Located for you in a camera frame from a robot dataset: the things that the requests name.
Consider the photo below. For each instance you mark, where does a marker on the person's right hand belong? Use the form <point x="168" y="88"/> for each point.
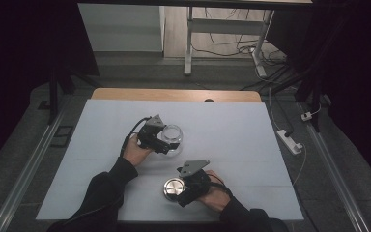
<point x="217" y="198"/>

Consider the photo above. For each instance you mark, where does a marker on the white power strip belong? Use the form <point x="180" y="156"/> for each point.
<point x="289" y="140"/>

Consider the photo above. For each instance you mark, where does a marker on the person's left hand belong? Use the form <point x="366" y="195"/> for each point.
<point x="134" y="153"/>

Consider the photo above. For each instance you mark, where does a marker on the clear glass jar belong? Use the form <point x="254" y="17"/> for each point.
<point x="174" y="137"/>

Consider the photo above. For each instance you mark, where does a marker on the small white adapter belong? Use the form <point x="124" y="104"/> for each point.
<point x="306" y="116"/>

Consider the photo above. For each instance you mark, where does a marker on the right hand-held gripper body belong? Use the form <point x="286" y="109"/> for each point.
<point x="198" y="183"/>

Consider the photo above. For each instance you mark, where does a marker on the round silver metal lid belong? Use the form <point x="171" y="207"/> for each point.
<point x="172" y="190"/>

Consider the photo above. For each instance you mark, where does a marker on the wooden table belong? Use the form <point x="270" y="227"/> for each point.
<point x="161" y="94"/>

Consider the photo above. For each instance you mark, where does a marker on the dark curtain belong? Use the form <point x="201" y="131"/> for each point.
<point x="351" y="64"/>
<point x="22" y="64"/>

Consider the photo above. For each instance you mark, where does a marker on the white table mat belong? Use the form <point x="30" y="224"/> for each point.
<point x="238" y="145"/>

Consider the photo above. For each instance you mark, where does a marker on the metal floor rail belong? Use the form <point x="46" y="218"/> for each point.
<point x="335" y="170"/>
<point x="29" y="170"/>

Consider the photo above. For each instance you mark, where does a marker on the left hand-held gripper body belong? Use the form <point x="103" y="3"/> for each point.
<point x="148" y="135"/>

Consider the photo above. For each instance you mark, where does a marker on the black metal stand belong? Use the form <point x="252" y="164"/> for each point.
<point x="53" y="96"/>
<point x="312" y="96"/>

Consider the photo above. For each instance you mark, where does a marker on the black floor frames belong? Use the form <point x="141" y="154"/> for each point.
<point x="62" y="136"/>

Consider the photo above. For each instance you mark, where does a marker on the white desk frame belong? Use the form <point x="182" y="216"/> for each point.
<point x="225" y="26"/>

